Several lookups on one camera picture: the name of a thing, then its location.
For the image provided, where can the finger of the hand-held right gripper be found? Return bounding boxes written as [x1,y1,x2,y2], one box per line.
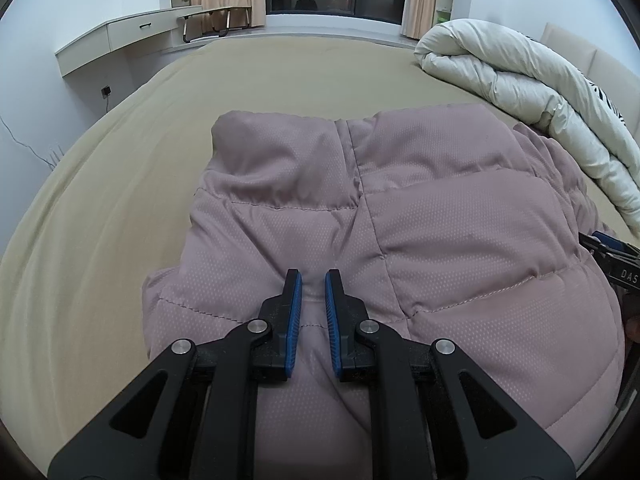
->
[580,230,640,261]

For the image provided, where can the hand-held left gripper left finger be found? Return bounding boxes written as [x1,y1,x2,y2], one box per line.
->
[47,269,304,480]

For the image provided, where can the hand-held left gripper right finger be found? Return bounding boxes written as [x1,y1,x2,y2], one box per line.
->
[324,269,578,480]

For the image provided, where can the pink hooded puffer coat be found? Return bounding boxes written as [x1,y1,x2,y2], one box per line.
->
[141,105,628,480]

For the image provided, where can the zebra print pillow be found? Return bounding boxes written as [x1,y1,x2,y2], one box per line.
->
[582,75,628,126]

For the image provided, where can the beige padded headboard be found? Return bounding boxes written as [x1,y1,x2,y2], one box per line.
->
[540,22,640,136]

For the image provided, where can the white duvet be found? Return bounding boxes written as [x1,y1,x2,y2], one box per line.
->
[414,18,640,233]

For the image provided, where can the bed with olive sheet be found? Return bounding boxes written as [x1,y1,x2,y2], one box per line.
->
[0,35,640,480]

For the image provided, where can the folding bench with metal legs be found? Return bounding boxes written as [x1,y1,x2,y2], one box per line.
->
[177,6,252,43]

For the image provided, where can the white floating desk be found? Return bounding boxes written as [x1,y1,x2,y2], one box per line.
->
[55,5,203,78]

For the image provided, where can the thin wall cable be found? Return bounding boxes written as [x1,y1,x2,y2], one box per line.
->
[0,115,53,166]

